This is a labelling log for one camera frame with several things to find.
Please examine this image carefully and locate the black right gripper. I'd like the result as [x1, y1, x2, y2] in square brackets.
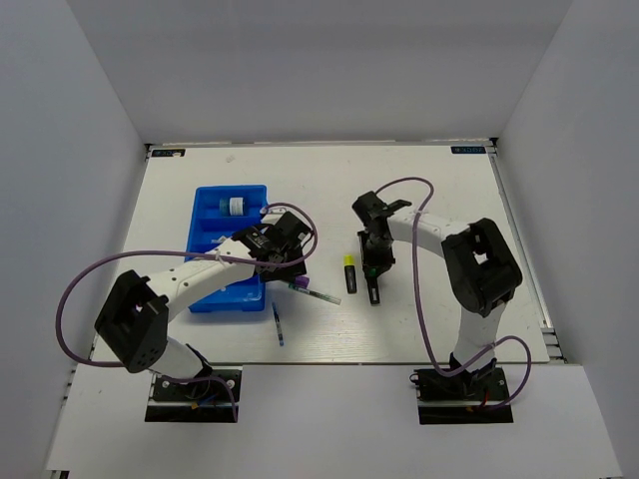
[357, 230, 396, 276]

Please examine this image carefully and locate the green cap highlighter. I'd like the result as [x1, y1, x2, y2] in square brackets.
[364, 266, 382, 305]

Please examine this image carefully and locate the purple cap black marker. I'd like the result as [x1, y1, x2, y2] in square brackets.
[289, 275, 310, 288]

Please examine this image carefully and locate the blue gel jar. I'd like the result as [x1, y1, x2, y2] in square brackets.
[219, 197, 248, 217]

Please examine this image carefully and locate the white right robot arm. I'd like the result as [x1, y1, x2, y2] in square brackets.
[352, 191, 523, 398]

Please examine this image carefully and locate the yellow cap highlighter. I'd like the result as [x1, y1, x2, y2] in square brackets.
[343, 254, 357, 294]

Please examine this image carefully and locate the blue white pen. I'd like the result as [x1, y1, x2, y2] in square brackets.
[272, 301, 285, 347]

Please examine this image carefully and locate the blue compartment tray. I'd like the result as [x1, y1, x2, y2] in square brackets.
[186, 185, 271, 314]

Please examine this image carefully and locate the right corner label sticker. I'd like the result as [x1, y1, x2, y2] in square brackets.
[450, 146, 486, 155]

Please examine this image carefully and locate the corner label sticker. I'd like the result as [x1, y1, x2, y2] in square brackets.
[450, 146, 486, 155]
[151, 149, 186, 158]

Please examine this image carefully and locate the left corner label sticker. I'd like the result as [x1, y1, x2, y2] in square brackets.
[151, 149, 186, 158]

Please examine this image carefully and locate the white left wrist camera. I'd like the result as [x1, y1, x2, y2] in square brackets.
[260, 208, 286, 227]

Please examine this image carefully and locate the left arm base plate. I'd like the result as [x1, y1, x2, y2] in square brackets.
[145, 367, 243, 423]

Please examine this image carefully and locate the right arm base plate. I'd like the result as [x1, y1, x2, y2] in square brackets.
[409, 368, 514, 425]

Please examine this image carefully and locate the aluminium table edge rail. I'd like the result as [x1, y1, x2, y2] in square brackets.
[488, 137, 567, 364]

